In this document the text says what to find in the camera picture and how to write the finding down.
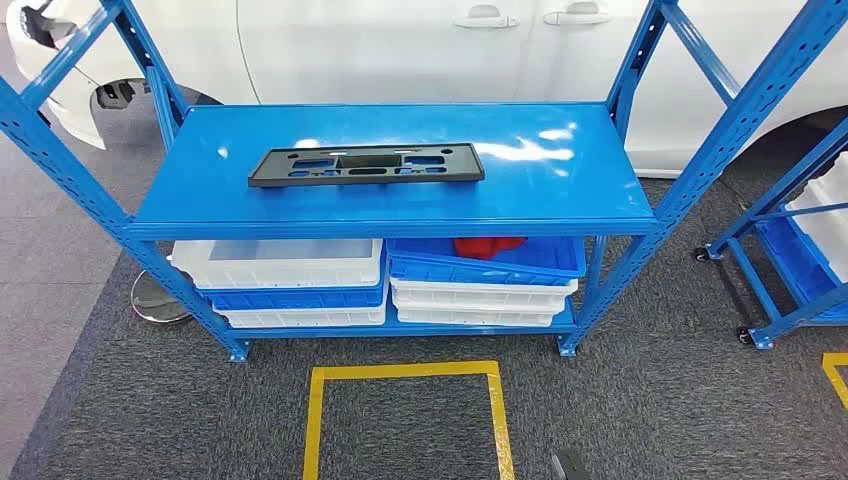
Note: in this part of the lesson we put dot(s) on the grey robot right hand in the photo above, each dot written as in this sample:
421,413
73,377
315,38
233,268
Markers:
570,467

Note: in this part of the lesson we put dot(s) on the black plastic frame part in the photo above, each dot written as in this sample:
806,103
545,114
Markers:
278,173

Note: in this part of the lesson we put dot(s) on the blue metal shelf rack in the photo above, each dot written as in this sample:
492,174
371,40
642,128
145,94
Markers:
397,205

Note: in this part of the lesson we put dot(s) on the white plastic crate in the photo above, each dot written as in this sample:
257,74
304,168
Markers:
305,318
477,297
474,317
278,272
825,228
840,175

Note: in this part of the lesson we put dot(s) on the blue plastic crate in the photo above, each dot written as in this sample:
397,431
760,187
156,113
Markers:
792,265
298,299
477,272

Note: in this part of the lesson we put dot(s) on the red item in crate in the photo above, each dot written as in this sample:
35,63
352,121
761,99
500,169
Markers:
487,247

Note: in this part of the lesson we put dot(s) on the blue wheeled cart rack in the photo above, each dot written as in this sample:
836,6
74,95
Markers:
752,281

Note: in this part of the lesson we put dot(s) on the round shiny floor base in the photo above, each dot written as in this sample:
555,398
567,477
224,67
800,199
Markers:
156,305

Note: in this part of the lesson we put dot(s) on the white car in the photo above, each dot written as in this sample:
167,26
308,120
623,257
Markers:
364,53

